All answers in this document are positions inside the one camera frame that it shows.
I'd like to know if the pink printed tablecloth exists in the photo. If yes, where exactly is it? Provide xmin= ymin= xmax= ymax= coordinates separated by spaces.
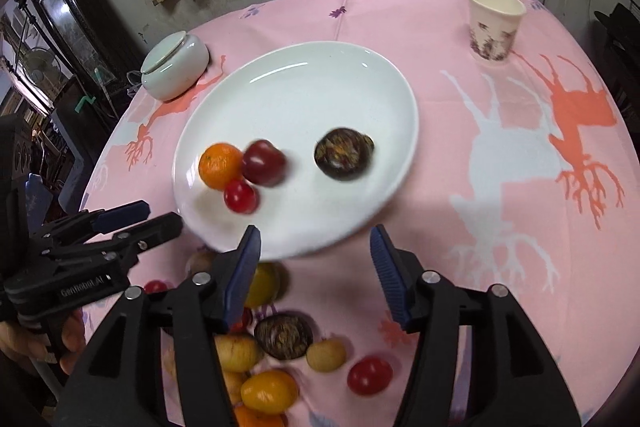
xmin=80 ymin=0 xmax=640 ymax=427

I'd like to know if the beige round fruit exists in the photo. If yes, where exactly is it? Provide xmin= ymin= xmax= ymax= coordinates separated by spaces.
xmin=185 ymin=249 xmax=218 ymax=280
xmin=306 ymin=338 xmax=347 ymax=373
xmin=214 ymin=333 xmax=263 ymax=372

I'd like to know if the yellow tomato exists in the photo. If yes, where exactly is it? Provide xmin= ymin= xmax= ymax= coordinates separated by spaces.
xmin=245 ymin=262 xmax=290 ymax=309
xmin=240 ymin=370 xmax=299 ymax=414

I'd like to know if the orange mandarin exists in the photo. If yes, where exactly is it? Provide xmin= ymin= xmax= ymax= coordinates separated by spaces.
xmin=234 ymin=406 xmax=288 ymax=427
xmin=198 ymin=142 xmax=244 ymax=191

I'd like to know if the white lidded ceramic jar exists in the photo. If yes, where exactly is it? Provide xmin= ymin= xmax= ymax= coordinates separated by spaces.
xmin=140 ymin=32 xmax=210 ymax=102

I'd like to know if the electric fan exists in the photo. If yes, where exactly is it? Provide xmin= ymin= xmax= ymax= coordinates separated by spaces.
xmin=20 ymin=47 xmax=53 ymax=82

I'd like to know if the dark red plum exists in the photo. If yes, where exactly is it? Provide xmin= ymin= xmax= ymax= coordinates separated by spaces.
xmin=242 ymin=139 xmax=287 ymax=186

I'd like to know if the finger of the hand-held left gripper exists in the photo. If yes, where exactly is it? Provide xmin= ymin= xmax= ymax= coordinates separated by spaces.
xmin=37 ymin=212 xmax=183 ymax=278
xmin=32 ymin=201 xmax=152 ymax=253

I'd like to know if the black chair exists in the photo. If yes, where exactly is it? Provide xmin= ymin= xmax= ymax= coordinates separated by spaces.
xmin=595 ymin=0 xmax=640 ymax=108

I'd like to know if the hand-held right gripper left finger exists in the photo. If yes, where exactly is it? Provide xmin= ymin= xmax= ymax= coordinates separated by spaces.
xmin=57 ymin=224 xmax=263 ymax=427

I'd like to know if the white oval plate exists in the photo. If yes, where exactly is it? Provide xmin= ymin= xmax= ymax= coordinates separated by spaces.
xmin=172 ymin=41 xmax=420 ymax=260

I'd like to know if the clear plastic bag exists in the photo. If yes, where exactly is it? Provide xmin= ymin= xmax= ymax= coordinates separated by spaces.
xmin=125 ymin=69 xmax=146 ymax=98

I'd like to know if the printed paper cup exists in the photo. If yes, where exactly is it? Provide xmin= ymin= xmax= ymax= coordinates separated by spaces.
xmin=466 ymin=0 xmax=527 ymax=64

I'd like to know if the dark wooden cabinet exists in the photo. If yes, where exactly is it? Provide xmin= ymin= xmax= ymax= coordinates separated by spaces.
xmin=22 ymin=0 xmax=143 ymax=108

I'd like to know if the person's left hand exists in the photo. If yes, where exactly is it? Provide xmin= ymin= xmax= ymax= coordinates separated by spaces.
xmin=0 ymin=308 xmax=88 ymax=376

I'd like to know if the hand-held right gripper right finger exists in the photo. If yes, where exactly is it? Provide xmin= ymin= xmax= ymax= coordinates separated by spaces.
xmin=369 ymin=223 xmax=583 ymax=427

